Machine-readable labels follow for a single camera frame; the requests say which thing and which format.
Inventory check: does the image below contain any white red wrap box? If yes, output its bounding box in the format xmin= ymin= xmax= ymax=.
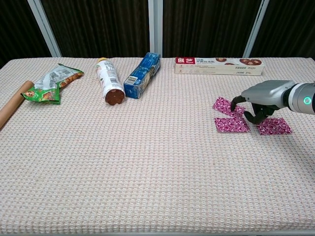
xmin=174 ymin=57 xmax=265 ymax=76

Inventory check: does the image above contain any dark corrugated partition panel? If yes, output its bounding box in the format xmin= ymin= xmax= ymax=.
xmin=250 ymin=0 xmax=315 ymax=59
xmin=40 ymin=0 xmax=150 ymax=59
xmin=162 ymin=0 xmax=263 ymax=59
xmin=0 ymin=0 xmax=52 ymax=68

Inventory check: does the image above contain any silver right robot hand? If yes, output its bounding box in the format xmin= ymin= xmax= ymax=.
xmin=230 ymin=80 xmax=295 ymax=125

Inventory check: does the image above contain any brown cardboard tube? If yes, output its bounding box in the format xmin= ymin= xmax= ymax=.
xmin=0 ymin=80 xmax=34 ymax=131

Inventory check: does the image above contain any green snack bag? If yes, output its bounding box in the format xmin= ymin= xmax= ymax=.
xmin=20 ymin=63 xmax=85 ymax=106

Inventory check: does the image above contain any grey aluminium partition post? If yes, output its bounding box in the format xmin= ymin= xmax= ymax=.
xmin=26 ymin=0 xmax=63 ymax=58
xmin=242 ymin=0 xmax=271 ymax=58
xmin=147 ymin=0 xmax=164 ymax=58

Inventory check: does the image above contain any blue rectangular carton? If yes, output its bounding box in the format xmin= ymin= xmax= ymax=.
xmin=123 ymin=52 xmax=161 ymax=99

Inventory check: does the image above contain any pink waffle tablecloth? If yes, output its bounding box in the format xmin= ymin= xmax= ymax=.
xmin=0 ymin=57 xmax=315 ymax=233

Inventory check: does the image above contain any white bottle yellow cap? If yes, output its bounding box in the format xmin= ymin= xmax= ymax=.
xmin=95 ymin=57 xmax=126 ymax=107

